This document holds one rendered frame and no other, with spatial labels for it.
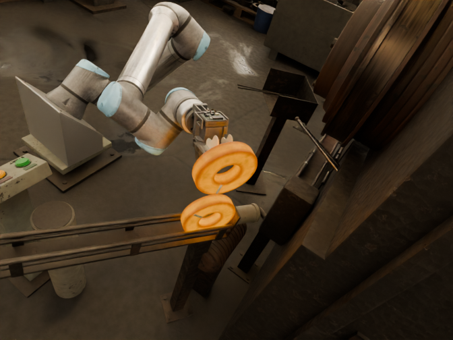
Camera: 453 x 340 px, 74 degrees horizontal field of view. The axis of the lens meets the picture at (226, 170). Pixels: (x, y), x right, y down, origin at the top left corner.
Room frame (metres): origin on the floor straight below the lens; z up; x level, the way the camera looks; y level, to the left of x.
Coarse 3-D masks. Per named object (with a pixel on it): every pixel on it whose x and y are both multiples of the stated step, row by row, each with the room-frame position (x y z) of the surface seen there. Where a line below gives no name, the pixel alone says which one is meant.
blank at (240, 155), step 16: (224, 144) 0.50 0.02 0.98; (240, 144) 0.51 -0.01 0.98; (208, 160) 0.46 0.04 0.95; (224, 160) 0.47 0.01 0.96; (240, 160) 0.50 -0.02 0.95; (256, 160) 0.53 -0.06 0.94; (192, 176) 0.47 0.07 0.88; (208, 176) 0.46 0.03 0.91; (224, 176) 0.51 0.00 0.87; (240, 176) 0.51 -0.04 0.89; (208, 192) 0.47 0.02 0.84; (224, 192) 0.50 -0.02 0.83
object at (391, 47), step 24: (408, 0) 0.74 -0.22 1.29; (432, 0) 0.76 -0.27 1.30; (408, 24) 0.71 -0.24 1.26; (384, 48) 0.69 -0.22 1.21; (408, 48) 0.68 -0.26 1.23; (360, 72) 0.67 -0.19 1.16; (384, 72) 0.67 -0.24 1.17; (360, 96) 0.66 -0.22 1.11; (336, 120) 0.69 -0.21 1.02; (360, 120) 0.66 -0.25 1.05
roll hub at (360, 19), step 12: (372, 0) 0.87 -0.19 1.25; (360, 12) 0.83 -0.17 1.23; (372, 12) 0.83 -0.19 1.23; (348, 24) 0.81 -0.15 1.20; (360, 24) 0.81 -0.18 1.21; (348, 36) 0.79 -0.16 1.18; (360, 36) 0.79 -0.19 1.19; (336, 48) 0.78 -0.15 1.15; (348, 48) 0.78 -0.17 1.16; (336, 60) 0.77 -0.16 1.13; (324, 72) 0.78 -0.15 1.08; (336, 72) 0.77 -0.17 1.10; (324, 84) 0.79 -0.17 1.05; (324, 96) 0.82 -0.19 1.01
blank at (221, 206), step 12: (192, 204) 0.49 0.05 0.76; (204, 204) 0.49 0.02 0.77; (216, 204) 0.50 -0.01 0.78; (228, 204) 0.52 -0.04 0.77; (192, 216) 0.46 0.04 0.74; (204, 216) 0.49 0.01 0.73; (216, 216) 0.53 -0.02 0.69; (228, 216) 0.53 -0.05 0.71; (192, 228) 0.47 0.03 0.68; (204, 228) 0.49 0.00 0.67
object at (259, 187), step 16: (272, 80) 1.54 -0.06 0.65; (288, 80) 1.57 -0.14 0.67; (304, 80) 1.58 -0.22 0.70; (272, 96) 1.49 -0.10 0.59; (304, 96) 1.50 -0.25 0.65; (272, 112) 1.29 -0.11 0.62; (288, 112) 1.31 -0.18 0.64; (304, 112) 1.33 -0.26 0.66; (272, 128) 1.38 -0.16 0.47; (272, 144) 1.39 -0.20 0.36; (256, 176) 1.39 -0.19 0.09; (256, 192) 1.34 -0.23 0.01
